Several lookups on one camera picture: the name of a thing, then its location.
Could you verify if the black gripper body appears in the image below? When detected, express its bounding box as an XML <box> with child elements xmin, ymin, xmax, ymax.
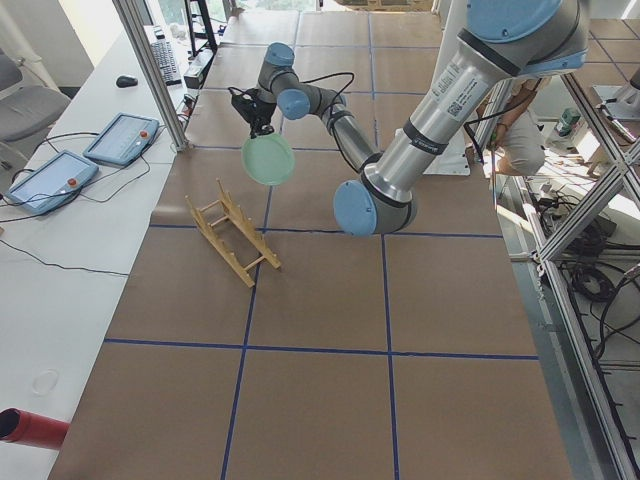
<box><xmin>228</xmin><ymin>87</ymin><xmax>275</xmax><ymax>126</ymax></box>

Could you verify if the light green round plate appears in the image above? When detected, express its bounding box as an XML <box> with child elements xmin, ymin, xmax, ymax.
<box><xmin>241</xmin><ymin>133</ymin><xmax>296</xmax><ymax>186</ymax></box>

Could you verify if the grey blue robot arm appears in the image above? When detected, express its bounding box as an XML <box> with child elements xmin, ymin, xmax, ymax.
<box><xmin>230</xmin><ymin>1</ymin><xmax>590</xmax><ymax>236</ymax></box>

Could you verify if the wooden dish rack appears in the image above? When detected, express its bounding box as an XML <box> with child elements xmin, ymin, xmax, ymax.
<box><xmin>185</xmin><ymin>178</ymin><xmax>282</xmax><ymax>288</ymax></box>

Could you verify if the black keyboard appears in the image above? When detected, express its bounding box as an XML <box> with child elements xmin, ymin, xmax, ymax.
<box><xmin>150</xmin><ymin>40</ymin><xmax>182</xmax><ymax>85</ymax></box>

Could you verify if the blue teach pendant tablet far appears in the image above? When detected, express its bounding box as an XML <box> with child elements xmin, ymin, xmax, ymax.
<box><xmin>83</xmin><ymin>113</ymin><xmax>160</xmax><ymax>166</ymax></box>

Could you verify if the blue teach pendant tablet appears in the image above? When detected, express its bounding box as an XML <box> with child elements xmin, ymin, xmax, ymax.
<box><xmin>83</xmin><ymin>113</ymin><xmax>160</xmax><ymax>166</ymax></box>
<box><xmin>5</xmin><ymin>150</ymin><xmax>99</xmax><ymax>214</ymax></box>

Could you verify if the black computer mouse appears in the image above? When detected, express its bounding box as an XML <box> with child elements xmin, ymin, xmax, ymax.
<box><xmin>116</xmin><ymin>75</ymin><xmax>138</xmax><ymax>88</ymax></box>

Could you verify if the blue teach pendant tablet near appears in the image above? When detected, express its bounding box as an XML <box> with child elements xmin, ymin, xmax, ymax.
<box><xmin>5</xmin><ymin>150</ymin><xmax>99</xmax><ymax>214</ymax></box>

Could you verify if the brown paper table cover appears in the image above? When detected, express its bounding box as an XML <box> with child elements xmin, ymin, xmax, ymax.
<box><xmin>51</xmin><ymin>12</ymin><xmax>578</xmax><ymax>479</ymax></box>

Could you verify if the grey office chair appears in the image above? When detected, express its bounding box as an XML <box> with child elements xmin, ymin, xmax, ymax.
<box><xmin>1</xmin><ymin>51</ymin><xmax>71</xmax><ymax>172</ymax></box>

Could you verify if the person in white clothes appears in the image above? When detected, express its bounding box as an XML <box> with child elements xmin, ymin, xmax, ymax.
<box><xmin>494</xmin><ymin>77</ymin><xmax>551</xmax><ymax>176</ymax></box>

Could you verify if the red cylinder tube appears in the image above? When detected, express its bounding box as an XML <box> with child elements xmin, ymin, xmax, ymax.
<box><xmin>1</xmin><ymin>408</ymin><xmax>69</xmax><ymax>450</ymax></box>

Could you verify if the grey metal frame post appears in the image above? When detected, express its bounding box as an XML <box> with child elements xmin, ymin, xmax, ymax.
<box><xmin>112</xmin><ymin>0</ymin><xmax>189</xmax><ymax>152</ymax></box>

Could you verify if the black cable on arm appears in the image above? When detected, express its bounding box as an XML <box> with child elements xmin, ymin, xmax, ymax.
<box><xmin>227</xmin><ymin>71</ymin><xmax>356</xmax><ymax>119</ymax></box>

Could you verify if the aluminium frame structure right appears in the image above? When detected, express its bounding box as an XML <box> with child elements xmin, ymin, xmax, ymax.
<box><xmin>492</xmin><ymin>61</ymin><xmax>639</xmax><ymax>479</ymax></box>

